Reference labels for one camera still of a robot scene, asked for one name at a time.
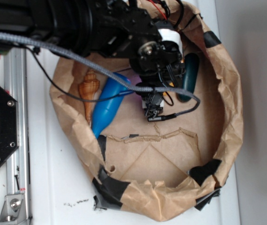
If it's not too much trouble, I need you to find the brown paper bag enclosure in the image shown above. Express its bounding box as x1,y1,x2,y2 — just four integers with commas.
50,2,244,221

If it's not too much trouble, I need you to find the blue plastic bottle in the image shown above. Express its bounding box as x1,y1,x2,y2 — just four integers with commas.
92,78,133,139

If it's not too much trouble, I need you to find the metal corner bracket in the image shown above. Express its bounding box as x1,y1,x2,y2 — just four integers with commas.
0,194,29,225

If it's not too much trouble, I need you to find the aluminium rail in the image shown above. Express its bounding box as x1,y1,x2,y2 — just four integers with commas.
4,48,32,225

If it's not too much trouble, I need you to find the black cable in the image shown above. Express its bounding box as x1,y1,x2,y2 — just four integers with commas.
25,45,139,103

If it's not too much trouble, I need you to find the brown seashell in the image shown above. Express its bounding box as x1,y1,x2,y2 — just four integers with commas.
79,69,100,125

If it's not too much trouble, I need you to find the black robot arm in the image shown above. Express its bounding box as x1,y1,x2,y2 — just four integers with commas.
0,0,183,87

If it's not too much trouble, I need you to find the grey braided cable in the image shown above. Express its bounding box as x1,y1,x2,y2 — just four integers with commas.
0,29,201,122

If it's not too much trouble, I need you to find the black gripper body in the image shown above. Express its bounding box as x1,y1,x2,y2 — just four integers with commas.
130,21,184,122

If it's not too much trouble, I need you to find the dark green oblong object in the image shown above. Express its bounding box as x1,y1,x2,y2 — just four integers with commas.
172,53,200,94

